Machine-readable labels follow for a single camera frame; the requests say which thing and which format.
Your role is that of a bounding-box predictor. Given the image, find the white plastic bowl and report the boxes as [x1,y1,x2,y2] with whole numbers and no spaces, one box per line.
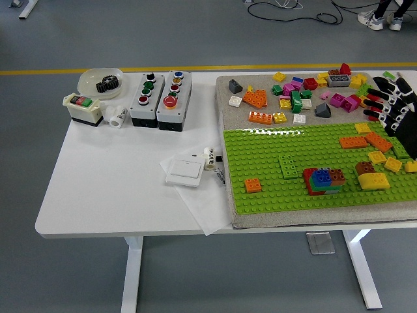
[77,67,125,100]

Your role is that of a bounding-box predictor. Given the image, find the orange square brick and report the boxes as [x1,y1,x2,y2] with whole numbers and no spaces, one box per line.
[244,178,263,194]

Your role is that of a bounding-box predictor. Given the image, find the white tee pipe fitting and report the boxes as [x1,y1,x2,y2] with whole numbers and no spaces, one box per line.
[100,104,115,125]

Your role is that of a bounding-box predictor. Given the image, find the dark grey slope brick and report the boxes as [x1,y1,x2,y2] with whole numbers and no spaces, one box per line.
[227,78,244,95]
[314,102,332,118]

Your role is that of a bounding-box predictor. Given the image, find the yellow curved brick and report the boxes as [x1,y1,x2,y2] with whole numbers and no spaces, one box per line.
[357,171,390,190]

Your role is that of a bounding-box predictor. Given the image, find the person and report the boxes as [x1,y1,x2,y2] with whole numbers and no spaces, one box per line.
[357,0,414,32]

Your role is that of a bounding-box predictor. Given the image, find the long grey brick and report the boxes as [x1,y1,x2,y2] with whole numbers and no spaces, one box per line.
[326,74,352,88]

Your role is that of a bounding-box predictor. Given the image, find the white wall switch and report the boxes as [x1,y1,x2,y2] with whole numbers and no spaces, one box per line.
[165,155,205,188]

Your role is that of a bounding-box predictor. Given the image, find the small white pipe coupling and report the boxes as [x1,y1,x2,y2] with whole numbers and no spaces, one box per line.
[202,146,216,171]

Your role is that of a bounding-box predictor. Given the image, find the long orange brick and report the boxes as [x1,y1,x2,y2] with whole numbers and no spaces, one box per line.
[338,136,369,150]
[248,110,274,126]
[364,132,394,153]

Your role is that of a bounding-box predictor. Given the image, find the grey emergency-stop control box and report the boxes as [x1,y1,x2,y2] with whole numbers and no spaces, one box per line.
[156,70,193,132]

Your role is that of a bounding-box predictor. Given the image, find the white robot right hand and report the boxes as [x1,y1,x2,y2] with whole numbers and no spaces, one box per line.
[362,75,417,160]

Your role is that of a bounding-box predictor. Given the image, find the cream red-green switch box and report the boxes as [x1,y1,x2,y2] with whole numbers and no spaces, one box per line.
[62,93,104,128]

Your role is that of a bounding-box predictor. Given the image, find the lime green plate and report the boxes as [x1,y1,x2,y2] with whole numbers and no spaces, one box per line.
[278,155,299,180]
[390,136,413,160]

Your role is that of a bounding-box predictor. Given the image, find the white printed label strip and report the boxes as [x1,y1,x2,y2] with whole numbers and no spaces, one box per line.
[212,166,228,189]

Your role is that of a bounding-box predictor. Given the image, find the brown square brick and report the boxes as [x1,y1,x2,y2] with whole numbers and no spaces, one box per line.
[328,168,347,186]
[354,161,376,177]

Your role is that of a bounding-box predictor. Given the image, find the grey four-button control box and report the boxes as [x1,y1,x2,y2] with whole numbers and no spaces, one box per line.
[129,72,166,128]

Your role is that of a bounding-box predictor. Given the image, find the blue square brick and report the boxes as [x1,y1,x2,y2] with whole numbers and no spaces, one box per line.
[309,168,332,188]

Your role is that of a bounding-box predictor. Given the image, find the grey foam mat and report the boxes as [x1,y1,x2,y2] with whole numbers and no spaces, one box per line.
[214,70,417,230]

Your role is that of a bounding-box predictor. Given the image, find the large white pipe coupling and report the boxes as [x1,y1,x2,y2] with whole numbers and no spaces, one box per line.
[109,106,128,128]

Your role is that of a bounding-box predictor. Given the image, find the black floor cable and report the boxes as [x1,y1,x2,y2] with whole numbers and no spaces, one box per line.
[246,0,345,24]

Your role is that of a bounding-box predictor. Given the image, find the long green brick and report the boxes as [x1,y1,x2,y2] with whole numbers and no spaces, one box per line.
[308,179,330,193]
[291,90,304,114]

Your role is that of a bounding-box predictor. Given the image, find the green brick baseplate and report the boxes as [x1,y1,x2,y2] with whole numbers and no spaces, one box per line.
[223,122,417,215]

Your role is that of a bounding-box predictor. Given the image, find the white table leg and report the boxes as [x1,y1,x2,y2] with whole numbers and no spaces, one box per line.
[341,229,384,310]
[121,236,144,313]

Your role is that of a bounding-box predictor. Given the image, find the white paper sheet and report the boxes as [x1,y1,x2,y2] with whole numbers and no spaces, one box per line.
[158,146,234,236]

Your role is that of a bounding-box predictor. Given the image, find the lime green brick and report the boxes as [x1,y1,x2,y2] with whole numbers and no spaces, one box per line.
[355,83,374,98]

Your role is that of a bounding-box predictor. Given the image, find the metal floor plate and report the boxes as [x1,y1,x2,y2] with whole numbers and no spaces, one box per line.
[306,231,336,255]

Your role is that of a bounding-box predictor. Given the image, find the white furniture foot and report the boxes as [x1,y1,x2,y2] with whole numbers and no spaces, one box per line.
[8,0,39,20]

